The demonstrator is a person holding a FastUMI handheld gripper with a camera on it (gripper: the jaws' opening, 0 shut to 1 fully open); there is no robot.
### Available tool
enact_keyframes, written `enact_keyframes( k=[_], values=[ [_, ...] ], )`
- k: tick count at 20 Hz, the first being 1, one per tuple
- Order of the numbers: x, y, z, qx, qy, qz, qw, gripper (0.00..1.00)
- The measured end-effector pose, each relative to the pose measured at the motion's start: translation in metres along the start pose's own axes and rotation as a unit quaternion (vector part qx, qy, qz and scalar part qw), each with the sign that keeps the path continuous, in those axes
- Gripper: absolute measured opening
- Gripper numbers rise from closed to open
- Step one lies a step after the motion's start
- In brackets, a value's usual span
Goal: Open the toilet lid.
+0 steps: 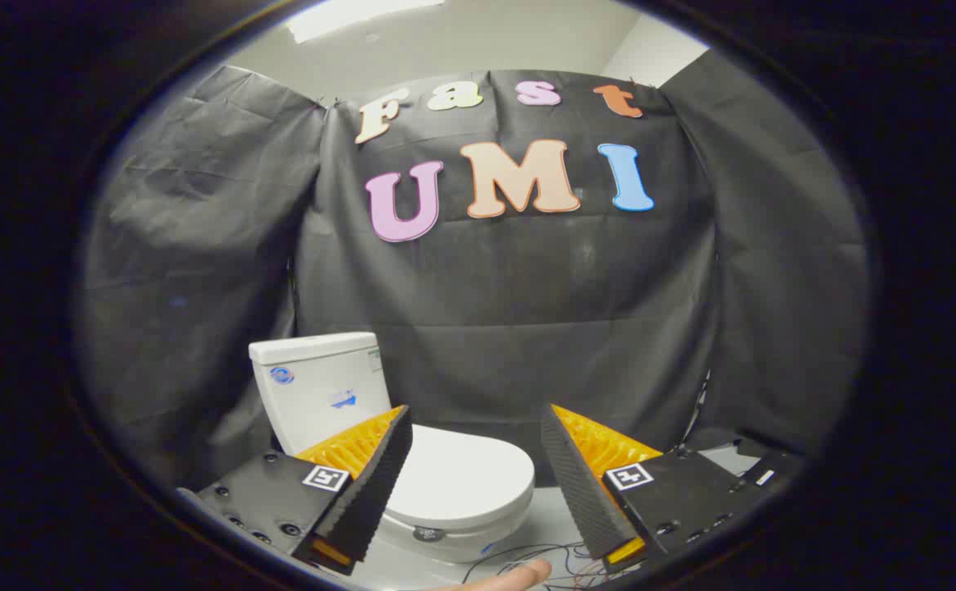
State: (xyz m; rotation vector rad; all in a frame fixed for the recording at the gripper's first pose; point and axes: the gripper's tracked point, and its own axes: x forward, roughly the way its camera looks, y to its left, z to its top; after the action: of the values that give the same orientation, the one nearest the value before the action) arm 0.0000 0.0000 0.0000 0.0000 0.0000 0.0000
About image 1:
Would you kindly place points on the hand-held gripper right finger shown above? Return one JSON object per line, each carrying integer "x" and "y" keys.
{"x": 576, "y": 484}

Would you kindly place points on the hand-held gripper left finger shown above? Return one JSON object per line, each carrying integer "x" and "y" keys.
{"x": 379, "y": 484}

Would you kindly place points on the white toilet lid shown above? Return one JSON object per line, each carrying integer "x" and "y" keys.
{"x": 461, "y": 476}

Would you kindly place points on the white toilet tank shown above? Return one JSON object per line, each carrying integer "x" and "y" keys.
{"x": 313, "y": 386}

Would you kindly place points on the black box with white label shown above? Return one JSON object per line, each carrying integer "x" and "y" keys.
{"x": 769, "y": 474}

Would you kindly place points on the black backdrop cloth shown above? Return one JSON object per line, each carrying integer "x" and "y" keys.
{"x": 527, "y": 287}

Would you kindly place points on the ceiling light panel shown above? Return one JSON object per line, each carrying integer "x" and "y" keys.
{"x": 346, "y": 12}

